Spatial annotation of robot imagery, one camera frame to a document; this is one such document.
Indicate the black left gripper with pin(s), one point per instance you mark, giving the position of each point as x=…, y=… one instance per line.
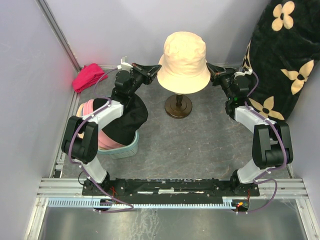
x=151, y=69

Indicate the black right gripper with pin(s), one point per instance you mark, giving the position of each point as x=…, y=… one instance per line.
x=218, y=73

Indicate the cream bucket hat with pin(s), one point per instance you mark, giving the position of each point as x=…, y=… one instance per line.
x=184, y=69

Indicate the light blue plastic basket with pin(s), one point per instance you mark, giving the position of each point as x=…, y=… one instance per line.
x=122, y=152

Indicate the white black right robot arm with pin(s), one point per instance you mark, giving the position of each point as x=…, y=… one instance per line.
x=271, y=144

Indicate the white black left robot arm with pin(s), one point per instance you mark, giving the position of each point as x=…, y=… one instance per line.
x=80, y=140

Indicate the brown round wooden stand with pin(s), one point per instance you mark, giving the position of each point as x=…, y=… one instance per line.
x=178, y=106

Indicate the magenta hat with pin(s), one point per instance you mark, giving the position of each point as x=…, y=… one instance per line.
x=87, y=77

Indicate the black bucket hat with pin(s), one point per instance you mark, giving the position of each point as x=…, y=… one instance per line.
x=122, y=130

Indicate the black floral blanket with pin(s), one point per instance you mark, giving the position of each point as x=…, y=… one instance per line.
x=283, y=50

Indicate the beige bottom hat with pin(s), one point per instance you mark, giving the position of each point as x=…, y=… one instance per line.
x=79, y=113

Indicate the pink bucket hat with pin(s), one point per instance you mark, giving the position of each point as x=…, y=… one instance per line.
x=104, y=141

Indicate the aluminium corner profile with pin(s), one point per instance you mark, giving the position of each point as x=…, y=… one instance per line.
x=48, y=14

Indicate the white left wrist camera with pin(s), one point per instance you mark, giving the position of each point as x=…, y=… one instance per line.
x=124, y=65

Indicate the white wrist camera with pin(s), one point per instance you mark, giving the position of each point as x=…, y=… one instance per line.
x=243, y=72
x=124, y=65

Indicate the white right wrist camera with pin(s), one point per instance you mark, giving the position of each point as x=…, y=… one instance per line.
x=243, y=72

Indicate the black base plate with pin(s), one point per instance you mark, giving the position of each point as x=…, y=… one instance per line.
x=178, y=191

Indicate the light blue cable duct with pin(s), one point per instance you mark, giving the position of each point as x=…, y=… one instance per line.
x=98, y=203

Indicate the aluminium rail frame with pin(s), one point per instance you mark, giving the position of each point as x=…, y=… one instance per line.
x=270, y=189

